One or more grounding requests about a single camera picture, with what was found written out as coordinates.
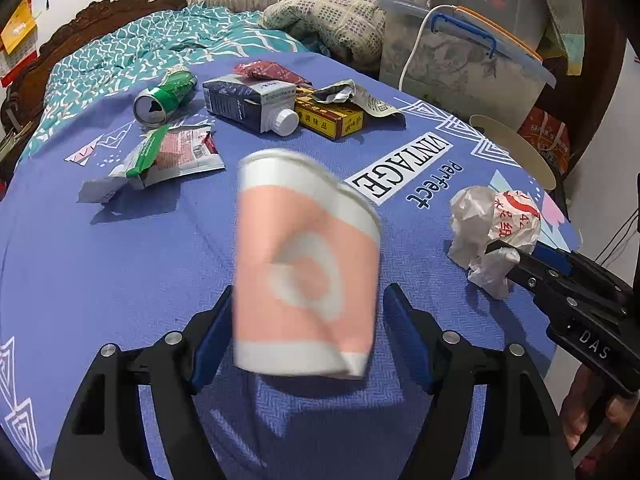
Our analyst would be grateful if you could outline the tan round bin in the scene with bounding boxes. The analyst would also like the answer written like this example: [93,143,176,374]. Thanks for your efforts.
[469,114,557,191]

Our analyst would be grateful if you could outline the white plastic bag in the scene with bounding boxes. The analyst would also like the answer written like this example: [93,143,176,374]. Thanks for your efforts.
[446,186,542,301]

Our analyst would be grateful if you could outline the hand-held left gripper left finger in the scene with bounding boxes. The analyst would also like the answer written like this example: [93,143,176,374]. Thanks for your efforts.
[50,285,236,480]

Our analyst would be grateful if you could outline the torn green and white packet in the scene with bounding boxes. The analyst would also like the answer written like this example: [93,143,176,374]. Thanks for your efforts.
[77,125,226,204]

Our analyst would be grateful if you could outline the person's right hand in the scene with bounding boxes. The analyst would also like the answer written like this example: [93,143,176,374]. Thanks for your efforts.
[559,366,640,463]

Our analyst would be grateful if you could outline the teal patterned quilt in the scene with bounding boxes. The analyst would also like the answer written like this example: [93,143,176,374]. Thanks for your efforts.
[20,2,311,166]

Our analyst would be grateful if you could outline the silver foil wrapper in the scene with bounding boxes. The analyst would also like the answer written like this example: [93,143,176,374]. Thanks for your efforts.
[310,80,406,128]

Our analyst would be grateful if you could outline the green drink can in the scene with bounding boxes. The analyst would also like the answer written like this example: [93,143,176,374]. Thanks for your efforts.
[133,71,199,127]

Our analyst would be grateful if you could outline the pink and white paper cup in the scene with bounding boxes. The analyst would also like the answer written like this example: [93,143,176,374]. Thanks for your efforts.
[232,148,383,378]

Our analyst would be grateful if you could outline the yellow and red wall calendar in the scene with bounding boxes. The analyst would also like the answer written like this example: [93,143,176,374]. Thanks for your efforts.
[0,0,38,86]

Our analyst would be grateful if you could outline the white cable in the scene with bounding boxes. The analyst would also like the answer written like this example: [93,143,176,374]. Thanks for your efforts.
[399,4,468,92]

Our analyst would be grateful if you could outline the red snack wrapper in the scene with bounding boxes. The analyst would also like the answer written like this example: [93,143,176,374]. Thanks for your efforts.
[234,61,313,88]

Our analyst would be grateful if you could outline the carved wooden headboard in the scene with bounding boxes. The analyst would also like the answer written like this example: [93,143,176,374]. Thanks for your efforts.
[0,0,188,131]

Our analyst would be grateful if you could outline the clear storage box orange lid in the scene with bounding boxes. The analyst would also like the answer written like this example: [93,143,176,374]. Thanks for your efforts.
[377,0,556,133]

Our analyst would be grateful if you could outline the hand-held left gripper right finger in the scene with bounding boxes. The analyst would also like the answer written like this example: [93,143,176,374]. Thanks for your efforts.
[384,282,576,480]

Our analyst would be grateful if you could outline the red orange gift bag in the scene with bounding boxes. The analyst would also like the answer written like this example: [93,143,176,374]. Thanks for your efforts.
[517,107,571,176]

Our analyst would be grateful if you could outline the dark blue milk carton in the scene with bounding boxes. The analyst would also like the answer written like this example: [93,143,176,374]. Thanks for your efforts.
[202,75,300,136]

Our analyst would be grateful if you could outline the blue printed bedsheet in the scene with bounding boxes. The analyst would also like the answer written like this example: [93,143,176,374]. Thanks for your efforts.
[0,52,583,480]

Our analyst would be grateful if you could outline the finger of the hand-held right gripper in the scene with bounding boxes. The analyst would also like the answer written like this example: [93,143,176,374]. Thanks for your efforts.
[534,241,627,307]
[485,239,562,307]

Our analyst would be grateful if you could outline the patterned beige pillow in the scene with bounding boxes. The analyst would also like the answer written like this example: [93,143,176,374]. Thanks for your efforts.
[260,0,401,66]

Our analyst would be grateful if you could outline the yellow and red spice box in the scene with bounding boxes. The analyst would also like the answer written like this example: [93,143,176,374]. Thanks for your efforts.
[292,87,364,139]

